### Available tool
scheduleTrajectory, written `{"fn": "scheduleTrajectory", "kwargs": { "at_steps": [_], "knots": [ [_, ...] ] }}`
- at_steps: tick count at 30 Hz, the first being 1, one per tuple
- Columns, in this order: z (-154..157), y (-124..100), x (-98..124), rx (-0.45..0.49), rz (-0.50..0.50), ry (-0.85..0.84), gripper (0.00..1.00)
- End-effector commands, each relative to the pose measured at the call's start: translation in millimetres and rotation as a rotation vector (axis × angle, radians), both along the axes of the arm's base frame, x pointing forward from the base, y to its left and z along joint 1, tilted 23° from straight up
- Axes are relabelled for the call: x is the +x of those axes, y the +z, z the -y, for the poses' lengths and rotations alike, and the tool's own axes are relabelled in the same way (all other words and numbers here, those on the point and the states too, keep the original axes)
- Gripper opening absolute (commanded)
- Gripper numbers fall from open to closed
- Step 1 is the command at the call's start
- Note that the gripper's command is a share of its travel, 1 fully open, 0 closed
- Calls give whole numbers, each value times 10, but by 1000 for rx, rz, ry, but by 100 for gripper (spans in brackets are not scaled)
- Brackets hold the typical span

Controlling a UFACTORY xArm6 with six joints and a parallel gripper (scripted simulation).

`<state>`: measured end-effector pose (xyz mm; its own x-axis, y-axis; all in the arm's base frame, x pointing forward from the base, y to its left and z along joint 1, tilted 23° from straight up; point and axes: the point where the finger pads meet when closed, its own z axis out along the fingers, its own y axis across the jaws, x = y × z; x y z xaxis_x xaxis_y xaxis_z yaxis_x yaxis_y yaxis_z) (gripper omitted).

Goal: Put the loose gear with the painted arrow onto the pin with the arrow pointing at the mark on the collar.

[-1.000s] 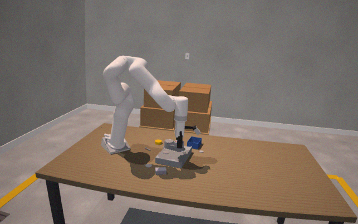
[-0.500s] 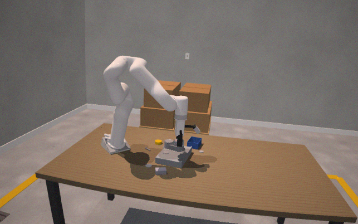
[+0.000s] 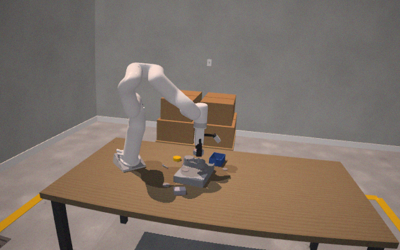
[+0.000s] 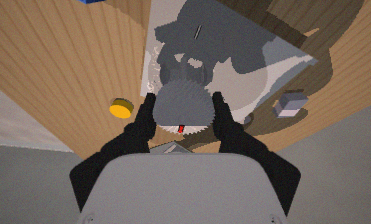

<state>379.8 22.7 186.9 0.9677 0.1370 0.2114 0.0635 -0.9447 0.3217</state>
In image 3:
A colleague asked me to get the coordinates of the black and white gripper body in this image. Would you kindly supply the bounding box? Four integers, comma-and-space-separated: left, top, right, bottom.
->
194, 127, 206, 146

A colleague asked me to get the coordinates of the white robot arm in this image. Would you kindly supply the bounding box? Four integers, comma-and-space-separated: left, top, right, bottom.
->
116, 63, 208, 167

